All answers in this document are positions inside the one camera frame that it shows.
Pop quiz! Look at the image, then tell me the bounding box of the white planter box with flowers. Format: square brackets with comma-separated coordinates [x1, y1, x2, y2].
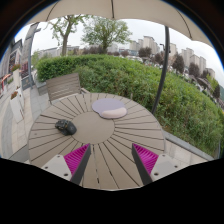
[10, 88, 25, 123]

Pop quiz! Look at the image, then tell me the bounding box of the purple mouse pad wrist rest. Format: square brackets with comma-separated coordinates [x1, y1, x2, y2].
[92, 98, 127, 119]

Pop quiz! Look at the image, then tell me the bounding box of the round slatted wooden table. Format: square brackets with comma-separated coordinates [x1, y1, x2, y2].
[28, 93, 165, 190]

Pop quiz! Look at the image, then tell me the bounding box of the green trimmed hedge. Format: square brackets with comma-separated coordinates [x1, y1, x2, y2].
[37, 55, 224, 155]

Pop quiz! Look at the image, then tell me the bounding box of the slatted outdoor chair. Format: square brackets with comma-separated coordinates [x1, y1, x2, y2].
[46, 73, 88, 102]

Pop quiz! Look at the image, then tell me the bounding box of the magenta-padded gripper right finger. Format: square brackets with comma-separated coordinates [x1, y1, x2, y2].
[132, 144, 180, 185]

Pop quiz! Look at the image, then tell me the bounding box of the tall leafy tree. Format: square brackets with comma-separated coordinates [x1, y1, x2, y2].
[47, 14, 89, 56]

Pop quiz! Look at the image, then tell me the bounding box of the black computer mouse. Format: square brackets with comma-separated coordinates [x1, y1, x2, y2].
[55, 119, 77, 136]

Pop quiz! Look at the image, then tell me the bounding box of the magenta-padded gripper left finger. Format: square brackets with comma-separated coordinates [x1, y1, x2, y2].
[42, 144, 91, 185]

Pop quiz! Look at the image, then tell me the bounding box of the dark curved umbrella pole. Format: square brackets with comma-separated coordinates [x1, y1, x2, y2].
[151, 26, 170, 115]

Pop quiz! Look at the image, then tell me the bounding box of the beige patio umbrella canopy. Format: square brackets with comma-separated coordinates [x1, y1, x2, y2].
[27, 0, 212, 46]

